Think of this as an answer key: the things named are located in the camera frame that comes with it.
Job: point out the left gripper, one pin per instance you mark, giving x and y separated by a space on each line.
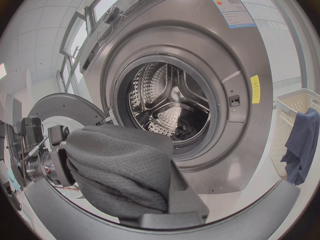
59 167

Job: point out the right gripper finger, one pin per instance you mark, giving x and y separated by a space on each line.
186 204

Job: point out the dark grey mesh garment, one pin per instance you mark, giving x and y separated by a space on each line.
117 164

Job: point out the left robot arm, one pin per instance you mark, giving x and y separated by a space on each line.
31 131

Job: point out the washing machine door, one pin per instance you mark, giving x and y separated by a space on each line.
65 103

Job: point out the cream laundry basket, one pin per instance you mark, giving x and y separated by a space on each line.
287 124

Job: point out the grey washing machine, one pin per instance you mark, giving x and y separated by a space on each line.
200 46

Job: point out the black garment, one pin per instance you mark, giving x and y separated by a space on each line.
182 133

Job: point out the dark blue garment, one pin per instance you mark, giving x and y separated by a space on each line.
302 144

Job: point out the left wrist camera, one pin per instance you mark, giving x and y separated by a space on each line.
57 134

